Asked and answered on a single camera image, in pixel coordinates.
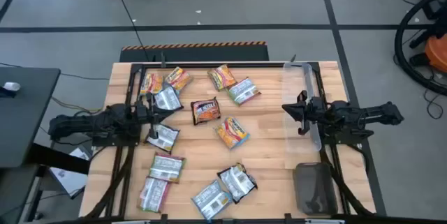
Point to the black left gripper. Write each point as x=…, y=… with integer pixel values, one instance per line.
x=142, y=111

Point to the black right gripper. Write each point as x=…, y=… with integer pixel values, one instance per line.
x=318, y=112

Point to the yellow ramen noodle pack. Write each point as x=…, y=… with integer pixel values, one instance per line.
x=151, y=83
x=178, y=78

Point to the orange yellow snack packet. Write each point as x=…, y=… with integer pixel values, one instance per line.
x=232, y=132

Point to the blue ramen noodle pack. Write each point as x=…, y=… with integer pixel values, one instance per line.
x=211, y=199

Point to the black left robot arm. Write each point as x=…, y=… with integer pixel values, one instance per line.
x=87, y=126

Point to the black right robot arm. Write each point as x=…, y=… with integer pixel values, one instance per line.
x=377, y=114

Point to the white paper booklet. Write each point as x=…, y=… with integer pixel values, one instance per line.
x=70, y=178

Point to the black desk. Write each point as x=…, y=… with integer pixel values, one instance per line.
x=24, y=116

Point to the small white object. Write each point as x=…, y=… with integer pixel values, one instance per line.
x=11, y=86

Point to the orange vacuum cleaner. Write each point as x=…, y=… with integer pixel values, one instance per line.
x=438, y=53

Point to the black aluminium table frame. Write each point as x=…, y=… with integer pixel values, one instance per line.
x=258, y=65

